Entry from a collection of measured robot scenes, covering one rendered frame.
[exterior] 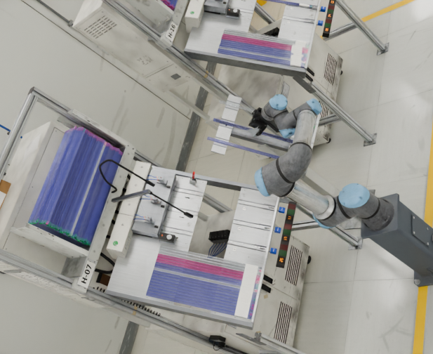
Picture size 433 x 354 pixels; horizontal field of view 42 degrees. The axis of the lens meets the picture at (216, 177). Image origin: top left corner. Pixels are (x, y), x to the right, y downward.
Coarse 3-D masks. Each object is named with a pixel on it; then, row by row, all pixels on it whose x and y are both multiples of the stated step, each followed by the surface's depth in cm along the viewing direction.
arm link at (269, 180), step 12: (264, 168) 227; (276, 168) 222; (264, 180) 225; (276, 180) 223; (264, 192) 228; (276, 192) 228; (288, 192) 229; (300, 192) 235; (312, 192) 240; (300, 204) 241; (312, 204) 241; (324, 204) 245; (336, 204) 248; (324, 216) 247; (336, 216) 249
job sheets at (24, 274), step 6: (6, 270) 274; (12, 270) 270; (18, 270) 266; (18, 276) 280; (24, 276) 275; (30, 276) 271; (36, 276) 268; (36, 282) 281; (42, 282) 277; (48, 282) 274; (48, 288) 289; (54, 288) 284; (60, 288) 280; (66, 288) 276; (78, 294) 279; (90, 300) 290; (108, 306) 294
